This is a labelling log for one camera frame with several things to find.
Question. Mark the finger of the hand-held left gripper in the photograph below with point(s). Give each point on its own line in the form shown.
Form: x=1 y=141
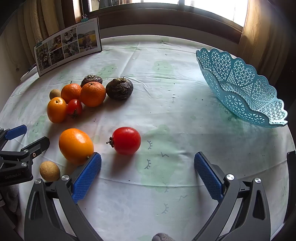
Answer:
x=38 y=144
x=15 y=132

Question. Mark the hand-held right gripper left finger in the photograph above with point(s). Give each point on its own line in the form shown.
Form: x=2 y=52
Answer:
x=86 y=178

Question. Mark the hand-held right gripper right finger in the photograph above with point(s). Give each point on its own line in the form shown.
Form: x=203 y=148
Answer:
x=208 y=178

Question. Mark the small brown longan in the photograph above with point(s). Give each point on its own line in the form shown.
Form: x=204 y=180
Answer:
x=49 y=171
x=54 y=93

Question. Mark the oval orange kumquat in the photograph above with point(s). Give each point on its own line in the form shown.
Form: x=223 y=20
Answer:
x=56 y=110
x=76 y=146

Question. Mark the red tomato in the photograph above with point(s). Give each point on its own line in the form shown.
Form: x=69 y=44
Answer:
x=74 y=107
x=126 y=140

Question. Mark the round orange tangerine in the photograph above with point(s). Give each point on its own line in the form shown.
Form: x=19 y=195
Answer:
x=93 y=94
x=70 y=92

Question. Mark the wrinkled dark passion fruit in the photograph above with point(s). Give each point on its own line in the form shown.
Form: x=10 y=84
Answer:
x=119 y=88
x=92 y=79

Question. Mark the light blue plastic lattice basket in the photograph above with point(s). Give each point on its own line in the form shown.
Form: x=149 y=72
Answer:
x=245 y=92

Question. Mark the person's right hand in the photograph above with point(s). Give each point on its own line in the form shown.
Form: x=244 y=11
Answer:
x=161 y=237

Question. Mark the teal binder clip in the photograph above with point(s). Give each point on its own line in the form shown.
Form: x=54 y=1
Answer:
x=84 y=18
x=39 y=42

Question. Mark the photo collage board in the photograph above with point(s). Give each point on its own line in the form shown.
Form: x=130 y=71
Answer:
x=67 y=45

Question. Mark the beige curtain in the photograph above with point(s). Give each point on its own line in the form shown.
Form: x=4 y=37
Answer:
x=261 y=27
x=39 y=20

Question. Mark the dark brown window frame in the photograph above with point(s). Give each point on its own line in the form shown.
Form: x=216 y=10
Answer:
x=161 y=20

